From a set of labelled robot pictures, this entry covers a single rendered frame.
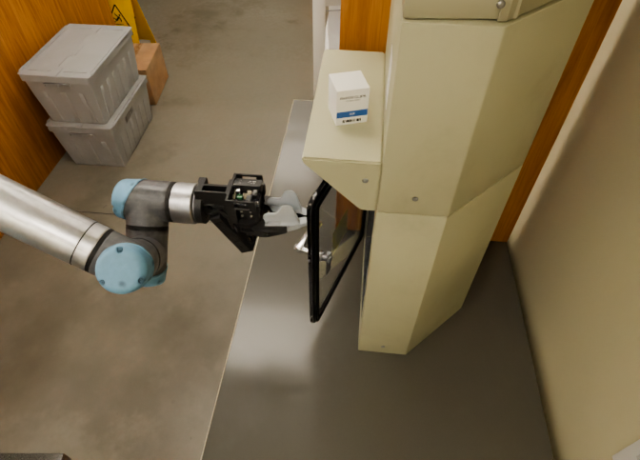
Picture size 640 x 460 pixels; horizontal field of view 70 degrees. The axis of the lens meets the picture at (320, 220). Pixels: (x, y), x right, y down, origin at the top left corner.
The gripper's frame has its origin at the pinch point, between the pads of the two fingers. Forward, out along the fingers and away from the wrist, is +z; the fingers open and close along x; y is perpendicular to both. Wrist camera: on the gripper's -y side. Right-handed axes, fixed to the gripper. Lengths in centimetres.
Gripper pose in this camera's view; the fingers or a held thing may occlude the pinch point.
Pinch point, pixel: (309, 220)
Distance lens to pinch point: 83.8
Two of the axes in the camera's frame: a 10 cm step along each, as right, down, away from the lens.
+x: 1.1, -7.4, 6.7
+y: 0.0, -6.7, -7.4
